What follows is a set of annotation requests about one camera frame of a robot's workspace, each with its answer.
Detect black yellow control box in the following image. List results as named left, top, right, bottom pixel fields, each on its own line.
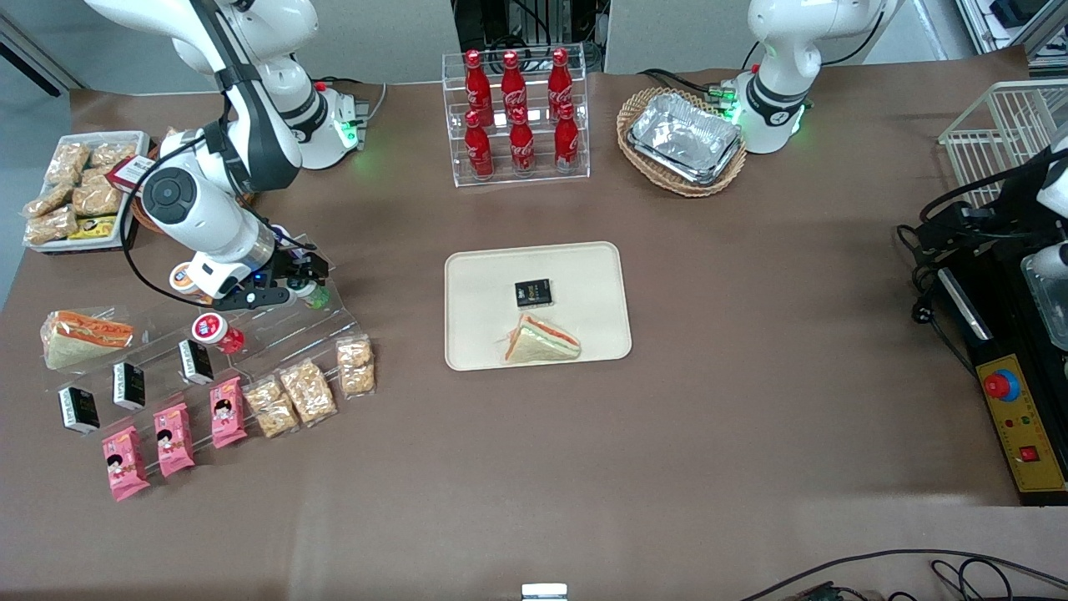
left=933, top=250, right=1068, bottom=508

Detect white rectangular tray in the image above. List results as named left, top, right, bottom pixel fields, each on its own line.
left=23, top=132, right=152, bottom=255

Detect green gum bottle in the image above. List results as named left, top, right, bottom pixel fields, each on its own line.
left=289, top=280, right=331, bottom=311

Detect clear acrylic stepped stand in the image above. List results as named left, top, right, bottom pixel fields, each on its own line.
left=42, top=234, right=361, bottom=443

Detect beige plastic tray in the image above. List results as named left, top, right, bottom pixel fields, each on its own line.
left=444, top=241, right=632, bottom=371

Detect silver foil tray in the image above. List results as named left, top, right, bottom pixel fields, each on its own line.
left=627, top=92, right=744, bottom=187

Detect white wire basket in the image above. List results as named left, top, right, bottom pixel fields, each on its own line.
left=938, top=79, right=1068, bottom=211

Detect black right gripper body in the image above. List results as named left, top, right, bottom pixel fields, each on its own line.
left=267, top=242, right=332, bottom=286

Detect wrapped triangle sandwich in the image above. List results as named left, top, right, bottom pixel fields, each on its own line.
left=41, top=311, right=134, bottom=371
left=503, top=313, right=582, bottom=365

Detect clear acrylic bottle rack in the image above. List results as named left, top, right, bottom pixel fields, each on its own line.
left=442, top=43, right=590, bottom=188

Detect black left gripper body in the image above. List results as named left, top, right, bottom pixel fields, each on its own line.
left=995, top=163, right=1055, bottom=245

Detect red cookie box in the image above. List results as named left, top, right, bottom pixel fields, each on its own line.
left=106, top=155, right=159, bottom=195

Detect black cable bundle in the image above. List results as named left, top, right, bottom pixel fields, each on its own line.
left=895, top=150, right=1052, bottom=328

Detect grey base cable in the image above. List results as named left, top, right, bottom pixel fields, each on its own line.
left=355, top=81, right=390, bottom=126

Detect red gum bottle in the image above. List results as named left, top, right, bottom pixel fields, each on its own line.
left=191, top=313, right=246, bottom=355

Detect clear plastic box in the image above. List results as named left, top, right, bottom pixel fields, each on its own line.
left=1021, top=245, right=1068, bottom=352

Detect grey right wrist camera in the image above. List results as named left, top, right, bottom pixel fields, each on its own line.
left=220, top=283, right=294, bottom=312

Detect clear granola snack bag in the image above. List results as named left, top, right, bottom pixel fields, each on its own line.
left=73, top=170, right=125, bottom=219
left=336, top=334, right=376, bottom=398
left=90, top=142, right=139, bottom=169
left=279, top=358, right=339, bottom=427
left=244, top=377, right=300, bottom=440
left=23, top=184, right=74, bottom=219
left=23, top=205, right=81, bottom=246
left=45, top=142, right=91, bottom=187

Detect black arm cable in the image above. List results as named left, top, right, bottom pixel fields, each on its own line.
left=120, top=125, right=228, bottom=309

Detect orange gum bottle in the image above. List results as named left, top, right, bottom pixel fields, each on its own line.
left=169, top=261, right=205, bottom=305

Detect black background equipment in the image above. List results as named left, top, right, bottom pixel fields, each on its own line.
left=452, top=0, right=603, bottom=53

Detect red emergency stop button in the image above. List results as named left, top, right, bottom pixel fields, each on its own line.
left=982, top=369, right=1021, bottom=402

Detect pink snack pack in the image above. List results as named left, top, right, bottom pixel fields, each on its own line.
left=102, top=426, right=152, bottom=503
left=209, top=376, right=249, bottom=450
left=154, top=402, right=196, bottom=478

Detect black floor cables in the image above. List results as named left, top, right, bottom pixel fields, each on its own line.
left=738, top=548, right=1068, bottom=601

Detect black base cables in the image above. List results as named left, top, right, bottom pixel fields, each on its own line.
left=638, top=67, right=739, bottom=99

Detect brown wicker basket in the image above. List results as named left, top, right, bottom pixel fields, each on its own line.
left=129, top=128, right=259, bottom=236

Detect red cola bottle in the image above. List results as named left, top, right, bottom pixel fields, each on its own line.
left=501, top=50, right=528, bottom=124
left=554, top=103, right=580, bottom=173
left=509, top=108, right=536, bottom=175
left=547, top=48, right=574, bottom=119
left=464, top=111, right=495, bottom=179
left=464, top=49, right=494, bottom=126

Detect yellow snack packet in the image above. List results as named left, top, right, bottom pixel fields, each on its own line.
left=68, top=215, right=118, bottom=241

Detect aluminium frame shelf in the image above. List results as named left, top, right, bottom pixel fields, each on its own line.
left=955, top=0, right=1068, bottom=61

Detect light wicker basket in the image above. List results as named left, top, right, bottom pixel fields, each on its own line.
left=617, top=87, right=748, bottom=199

